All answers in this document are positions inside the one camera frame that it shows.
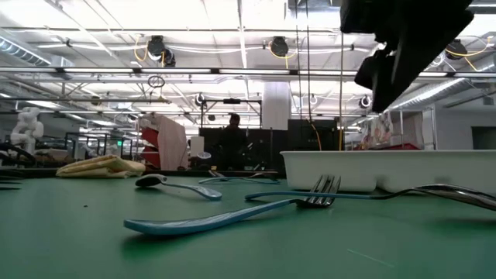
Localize red bin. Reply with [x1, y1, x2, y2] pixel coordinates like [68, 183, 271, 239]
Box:
[354, 142, 422, 151]

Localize white robot figure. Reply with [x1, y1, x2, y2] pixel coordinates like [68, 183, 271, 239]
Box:
[9, 106, 45, 156]

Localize blue-handled spoon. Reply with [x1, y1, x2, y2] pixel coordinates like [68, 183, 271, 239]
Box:
[208, 169, 281, 184]
[134, 173, 224, 202]
[243, 183, 496, 212]

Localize black desk partition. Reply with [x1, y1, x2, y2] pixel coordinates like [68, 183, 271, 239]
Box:
[198, 126, 290, 171]

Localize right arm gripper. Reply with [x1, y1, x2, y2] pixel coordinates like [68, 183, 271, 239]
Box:
[340, 0, 476, 113]

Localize white box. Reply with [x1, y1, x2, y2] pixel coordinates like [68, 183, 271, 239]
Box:
[189, 135, 205, 158]

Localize clear plastic bag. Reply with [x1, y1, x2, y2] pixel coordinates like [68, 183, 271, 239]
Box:
[362, 112, 394, 150]

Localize black stand frame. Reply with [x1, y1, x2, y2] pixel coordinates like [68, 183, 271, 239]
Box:
[199, 98, 264, 131]

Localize white cutlery tray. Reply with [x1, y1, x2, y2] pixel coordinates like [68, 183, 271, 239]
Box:
[280, 150, 496, 195]

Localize green table mat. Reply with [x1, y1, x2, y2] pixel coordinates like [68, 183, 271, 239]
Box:
[0, 172, 496, 279]

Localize black equipment rack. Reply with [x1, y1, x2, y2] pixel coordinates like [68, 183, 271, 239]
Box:
[287, 119, 336, 152]

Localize person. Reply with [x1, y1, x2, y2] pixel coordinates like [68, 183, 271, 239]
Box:
[219, 112, 249, 171]

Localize white cloth over red cart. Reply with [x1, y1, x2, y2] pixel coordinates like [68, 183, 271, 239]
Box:
[138, 112, 189, 171]

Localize folded yellow cloth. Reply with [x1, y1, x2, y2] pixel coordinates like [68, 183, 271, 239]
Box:
[56, 153, 147, 179]

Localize black ceiling cable reel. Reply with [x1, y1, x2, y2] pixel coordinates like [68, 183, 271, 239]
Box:
[146, 34, 177, 67]
[445, 38, 468, 61]
[269, 36, 291, 59]

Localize white pillar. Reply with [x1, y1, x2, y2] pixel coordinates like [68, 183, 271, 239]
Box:
[262, 81, 292, 131]

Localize silver air duct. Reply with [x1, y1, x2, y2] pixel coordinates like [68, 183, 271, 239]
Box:
[387, 77, 496, 112]
[0, 36, 74, 69]

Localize black hanging cable loop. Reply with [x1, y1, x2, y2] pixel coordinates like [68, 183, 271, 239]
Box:
[146, 74, 167, 89]

